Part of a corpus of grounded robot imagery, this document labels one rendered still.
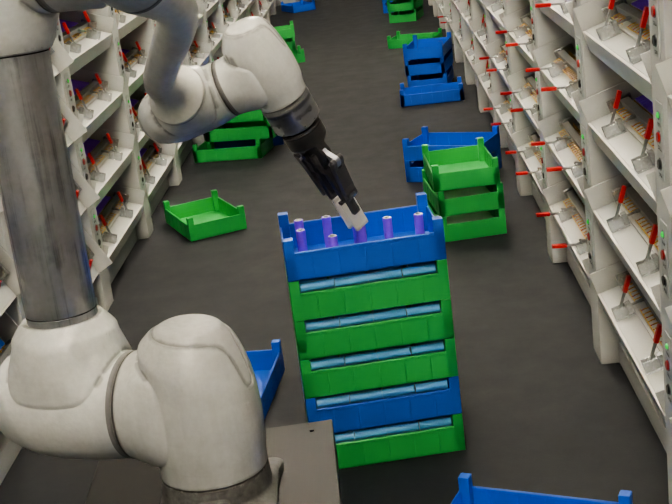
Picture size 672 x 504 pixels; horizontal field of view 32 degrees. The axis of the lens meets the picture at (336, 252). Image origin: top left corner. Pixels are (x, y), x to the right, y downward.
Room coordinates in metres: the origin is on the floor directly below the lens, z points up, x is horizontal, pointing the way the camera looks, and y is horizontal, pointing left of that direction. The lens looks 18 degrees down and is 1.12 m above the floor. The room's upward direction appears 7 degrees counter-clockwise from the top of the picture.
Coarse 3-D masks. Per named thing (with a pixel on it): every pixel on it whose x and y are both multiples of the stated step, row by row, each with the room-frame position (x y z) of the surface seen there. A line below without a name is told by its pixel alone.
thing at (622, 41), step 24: (600, 0) 2.40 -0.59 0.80; (624, 0) 2.38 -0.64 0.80; (600, 24) 2.39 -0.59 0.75; (624, 24) 2.29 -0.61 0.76; (648, 24) 2.09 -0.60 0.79; (600, 48) 2.23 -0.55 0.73; (624, 48) 2.10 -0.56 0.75; (648, 48) 1.97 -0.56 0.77; (624, 72) 2.04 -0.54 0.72; (648, 72) 1.80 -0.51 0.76; (648, 96) 1.88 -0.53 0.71
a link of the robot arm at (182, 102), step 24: (168, 0) 1.63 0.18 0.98; (192, 0) 1.71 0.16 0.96; (168, 24) 1.71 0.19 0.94; (192, 24) 1.74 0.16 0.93; (168, 48) 1.78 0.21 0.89; (144, 72) 1.89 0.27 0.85; (168, 72) 1.85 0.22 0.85; (192, 72) 2.00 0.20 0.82; (168, 96) 1.92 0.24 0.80; (192, 96) 1.97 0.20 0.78; (216, 96) 2.00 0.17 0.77; (144, 120) 2.02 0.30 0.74; (168, 120) 1.98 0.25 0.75; (192, 120) 1.98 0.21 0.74; (216, 120) 2.01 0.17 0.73
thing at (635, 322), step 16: (608, 272) 2.40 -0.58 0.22; (624, 272) 2.39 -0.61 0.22; (608, 288) 2.40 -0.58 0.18; (624, 288) 2.24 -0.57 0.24; (608, 304) 2.33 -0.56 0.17; (624, 304) 2.25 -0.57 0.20; (640, 304) 2.26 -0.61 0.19; (624, 320) 2.22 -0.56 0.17; (640, 320) 2.19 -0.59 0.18; (656, 320) 2.15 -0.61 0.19; (624, 336) 2.15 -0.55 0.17; (640, 336) 2.12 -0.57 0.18; (656, 336) 1.97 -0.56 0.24; (640, 352) 2.06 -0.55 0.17; (656, 352) 1.98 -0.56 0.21; (640, 368) 2.00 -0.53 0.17; (656, 368) 1.97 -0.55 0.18; (656, 384) 1.92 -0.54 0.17; (656, 400) 1.86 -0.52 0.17
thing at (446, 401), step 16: (448, 384) 2.10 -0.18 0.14; (304, 400) 2.24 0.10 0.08; (384, 400) 2.08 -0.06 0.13; (400, 400) 2.08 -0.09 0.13; (416, 400) 2.09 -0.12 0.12; (432, 400) 2.09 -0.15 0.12; (448, 400) 2.09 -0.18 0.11; (320, 416) 2.08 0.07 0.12; (336, 416) 2.08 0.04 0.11; (352, 416) 2.08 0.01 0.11; (368, 416) 2.08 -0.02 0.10; (384, 416) 2.08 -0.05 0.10; (400, 416) 2.08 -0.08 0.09; (416, 416) 2.09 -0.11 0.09; (432, 416) 2.09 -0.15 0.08; (336, 432) 2.08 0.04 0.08
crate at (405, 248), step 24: (336, 216) 2.28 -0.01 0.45; (384, 216) 2.28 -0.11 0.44; (408, 216) 2.28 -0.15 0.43; (432, 216) 2.20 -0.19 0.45; (288, 240) 2.08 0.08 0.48; (312, 240) 2.27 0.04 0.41; (384, 240) 2.08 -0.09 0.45; (408, 240) 2.09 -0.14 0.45; (432, 240) 2.09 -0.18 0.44; (288, 264) 2.07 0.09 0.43; (312, 264) 2.08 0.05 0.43; (336, 264) 2.08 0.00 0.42; (360, 264) 2.08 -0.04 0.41; (384, 264) 2.08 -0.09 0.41; (408, 264) 2.09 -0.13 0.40
